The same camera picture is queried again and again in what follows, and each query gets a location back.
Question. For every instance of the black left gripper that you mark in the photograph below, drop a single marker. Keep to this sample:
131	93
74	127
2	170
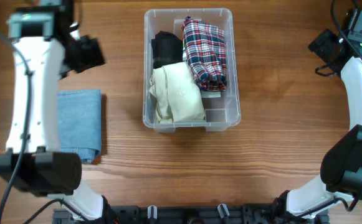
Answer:
95	55

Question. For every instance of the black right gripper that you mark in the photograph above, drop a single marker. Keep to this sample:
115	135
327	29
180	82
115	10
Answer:
321	44

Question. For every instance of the blue denim jeans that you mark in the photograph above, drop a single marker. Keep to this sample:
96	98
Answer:
79	114

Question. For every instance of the black garment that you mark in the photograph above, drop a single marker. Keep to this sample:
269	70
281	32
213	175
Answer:
167	49

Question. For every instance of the cream white garment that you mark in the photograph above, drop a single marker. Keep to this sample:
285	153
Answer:
178	98

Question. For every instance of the plaid flannel shirt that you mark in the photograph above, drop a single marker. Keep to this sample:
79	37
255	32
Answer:
205	54

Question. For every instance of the white printed t-shirt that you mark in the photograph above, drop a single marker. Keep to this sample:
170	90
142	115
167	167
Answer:
184	56

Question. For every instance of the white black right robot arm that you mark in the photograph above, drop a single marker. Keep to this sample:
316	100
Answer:
340	178

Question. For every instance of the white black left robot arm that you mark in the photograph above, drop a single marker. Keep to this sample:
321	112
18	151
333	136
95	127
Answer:
45	49

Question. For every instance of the clear plastic storage bin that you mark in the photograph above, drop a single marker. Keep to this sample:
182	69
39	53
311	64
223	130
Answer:
223	108

